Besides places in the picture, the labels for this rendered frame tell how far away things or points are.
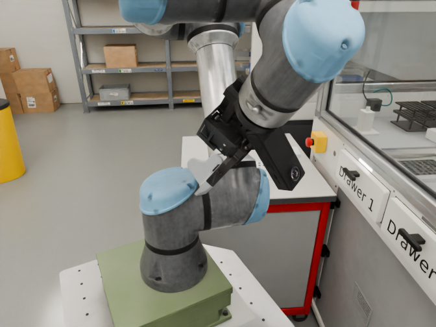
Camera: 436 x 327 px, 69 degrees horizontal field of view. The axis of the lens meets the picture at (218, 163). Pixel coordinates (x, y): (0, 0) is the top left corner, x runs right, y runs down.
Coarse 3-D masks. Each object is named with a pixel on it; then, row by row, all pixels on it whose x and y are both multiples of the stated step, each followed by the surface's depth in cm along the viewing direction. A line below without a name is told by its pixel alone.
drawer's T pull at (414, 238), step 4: (400, 228) 77; (400, 232) 76; (404, 232) 75; (404, 236) 75; (408, 236) 74; (412, 236) 74; (416, 236) 74; (420, 236) 74; (408, 240) 74; (412, 240) 73; (416, 240) 73; (420, 240) 73; (424, 240) 73; (412, 244) 72; (416, 244) 72; (420, 244) 73; (416, 248) 71; (420, 248) 71
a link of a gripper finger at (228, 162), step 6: (228, 156) 48; (234, 156) 47; (222, 162) 48; (228, 162) 47; (234, 162) 47; (222, 168) 48; (228, 168) 48; (216, 174) 49; (222, 174) 48; (210, 180) 51; (216, 180) 49
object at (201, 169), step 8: (192, 160) 52; (200, 160) 51; (208, 160) 51; (216, 160) 50; (192, 168) 52; (200, 168) 52; (208, 168) 51; (200, 176) 52; (208, 176) 51; (200, 184) 52; (208, 184) 51; (200, 192) 53
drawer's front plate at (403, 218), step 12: (396, 204) 83; (384, 216) 89; (396, 216) 83; (408, 216) 79; (384, 228) 89; (396, 228) 83; (408, 228) 79; (420, 228) 74; (396, 240) 84; (432, 240) 71; (408, 252) 79; (420, 252) 75; (432, 252) 71; (432, 264) 71; (420, 276) 75; (432, 276) 71; (432, 288) 72
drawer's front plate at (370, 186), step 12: (348, 156) 108; (348, 168) 108; (360, 168) 101; (360, 180) 101; (372, 180) 94; (360, 192) 101; (372, 192) 94; (384, 192) 89; (360, 204) 101; (372, 204) 94; (384, 204) 90; (372, 216) 95
